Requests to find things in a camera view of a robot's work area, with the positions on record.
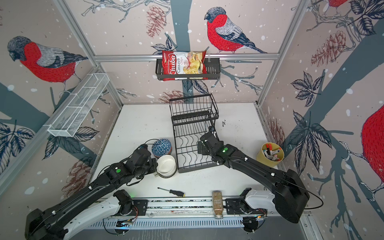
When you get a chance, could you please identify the grain filled jar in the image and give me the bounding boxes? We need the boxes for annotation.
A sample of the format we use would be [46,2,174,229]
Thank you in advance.
[212,191,224,219]

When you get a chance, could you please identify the blue patterned bowl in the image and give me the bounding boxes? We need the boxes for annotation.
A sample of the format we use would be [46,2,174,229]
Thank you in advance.
[152,139,172,158]

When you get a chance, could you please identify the black yellow screwdriver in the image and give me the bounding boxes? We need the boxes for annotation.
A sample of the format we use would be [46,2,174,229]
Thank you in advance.
[158,187,185,198]

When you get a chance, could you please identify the black wall basket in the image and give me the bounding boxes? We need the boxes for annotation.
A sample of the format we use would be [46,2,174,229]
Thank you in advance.
[155,58,221,81]

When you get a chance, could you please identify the red chips bag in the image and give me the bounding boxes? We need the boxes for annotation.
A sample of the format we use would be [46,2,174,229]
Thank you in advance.
[162,51,207,76]

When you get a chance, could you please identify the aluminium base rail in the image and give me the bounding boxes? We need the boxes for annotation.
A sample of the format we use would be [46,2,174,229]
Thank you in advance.
[86,194,310,230]

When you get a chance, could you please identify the black wire dish rack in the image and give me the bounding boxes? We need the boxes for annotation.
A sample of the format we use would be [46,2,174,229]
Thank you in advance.
[169,94,219,174]

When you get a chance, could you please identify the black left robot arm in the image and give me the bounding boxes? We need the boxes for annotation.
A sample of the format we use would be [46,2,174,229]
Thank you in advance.
[25,145,156,240]

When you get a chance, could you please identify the white mesh wall shelf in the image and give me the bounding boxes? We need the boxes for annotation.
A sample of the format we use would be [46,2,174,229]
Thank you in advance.
[48,73,110,137]

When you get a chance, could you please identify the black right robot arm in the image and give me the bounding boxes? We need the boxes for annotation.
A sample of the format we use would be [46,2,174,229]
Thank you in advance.
[200,133,310,224]

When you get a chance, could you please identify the red marker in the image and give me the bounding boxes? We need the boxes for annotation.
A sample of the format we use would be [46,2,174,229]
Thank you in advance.
[266,144,272,152]

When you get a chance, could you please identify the yellow cup holder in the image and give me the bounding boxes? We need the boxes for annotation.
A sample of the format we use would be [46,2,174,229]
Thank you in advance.
[256,143,285,168]

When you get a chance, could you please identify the white ceramic bowl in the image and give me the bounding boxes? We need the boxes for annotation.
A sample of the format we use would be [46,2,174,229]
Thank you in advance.
[157,155,177,179]

